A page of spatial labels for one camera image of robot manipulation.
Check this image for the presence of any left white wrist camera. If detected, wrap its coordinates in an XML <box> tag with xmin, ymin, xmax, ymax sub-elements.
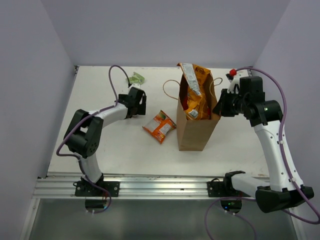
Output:
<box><xmin>129</xmin><ymin>83</ymin><xmax>141</xmax><ymax>89</ymax></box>

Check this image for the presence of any tall orange snack bag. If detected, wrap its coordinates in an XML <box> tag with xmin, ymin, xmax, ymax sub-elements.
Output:
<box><xmin>178</xmin><ymin>63</ymin><xmax>211</xmax><ymax>120</ymax></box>

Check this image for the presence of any brown paper bag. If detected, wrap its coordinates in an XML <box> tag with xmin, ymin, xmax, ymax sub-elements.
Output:
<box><xmin>175</xmin><ymin>74</ymin><xmax>220</xmax><ymax>151</ymax></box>

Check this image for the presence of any green snack packet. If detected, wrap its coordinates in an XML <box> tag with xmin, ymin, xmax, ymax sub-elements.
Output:
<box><xmin>128</xmin><ymin>71</ymin><xmax>145</xmax><ymax>85</ymax></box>

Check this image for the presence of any aluminium rail frame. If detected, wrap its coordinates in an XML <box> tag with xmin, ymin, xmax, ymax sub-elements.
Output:
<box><xmin>32</xmin><ymin>172</ymin><xmax>272</xmax><ymax>201</ymax></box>

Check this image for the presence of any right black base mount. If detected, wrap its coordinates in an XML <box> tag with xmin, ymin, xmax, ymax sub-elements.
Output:
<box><xmin>206</xmin><ymin>178</ymin><xmax>227</xmax><ymax>198</ymax></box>

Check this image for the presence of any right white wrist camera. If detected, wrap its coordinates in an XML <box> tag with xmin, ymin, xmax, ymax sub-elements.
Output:
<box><xmin>226</xmin><ymin>69</ymin><xmax>244</xmax><ymax>94</ymax></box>

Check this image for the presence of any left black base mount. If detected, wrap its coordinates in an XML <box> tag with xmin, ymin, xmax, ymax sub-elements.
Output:
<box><xmin>72</xmin><ymin>179</ymin><xmax>120</xmax><ymax>197</ymax></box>

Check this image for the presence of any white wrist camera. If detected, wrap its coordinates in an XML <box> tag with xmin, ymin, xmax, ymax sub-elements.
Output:
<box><xmin>129</xmin><ymin>83</ymin><xmax>141</xmax><ymax>89</ymax></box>
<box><xmin>226</xmin><ymin>69</ymin><xmax>244</xmax><ymax>94</ymax></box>

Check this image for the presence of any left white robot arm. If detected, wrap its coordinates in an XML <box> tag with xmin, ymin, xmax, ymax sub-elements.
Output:
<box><xmin>56</xmin><ymin>86</ymin><xmax>147</xmax><ymax>197</ymax></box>

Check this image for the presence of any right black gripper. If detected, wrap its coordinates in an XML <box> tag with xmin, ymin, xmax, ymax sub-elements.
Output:
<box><xmin>213</xmin><ymin>88</ymin><xmax>249</xmax><ymax>117</ymax></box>

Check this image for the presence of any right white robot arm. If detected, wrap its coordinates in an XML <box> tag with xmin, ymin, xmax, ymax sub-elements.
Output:
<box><xmin>212</xmin><ymin>73</ymin><xmax>314</xmax><ymax>213</ymax></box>

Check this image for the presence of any small orange snack packet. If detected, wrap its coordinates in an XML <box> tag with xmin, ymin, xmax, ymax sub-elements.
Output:
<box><xmin>142</xmin><ymin>110</ymin><xmax>177</xmax><ymax>144</ymax></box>

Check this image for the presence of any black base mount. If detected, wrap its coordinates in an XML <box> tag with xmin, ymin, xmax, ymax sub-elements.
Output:
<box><xmin>72</xmin><ymin>179</ymin><xmax>120</xmax><ymax>197</ymax></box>
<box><xmin>206</xmin><ymin>178</ymin><xmax>227</xmax><ymax>198</ymax></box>

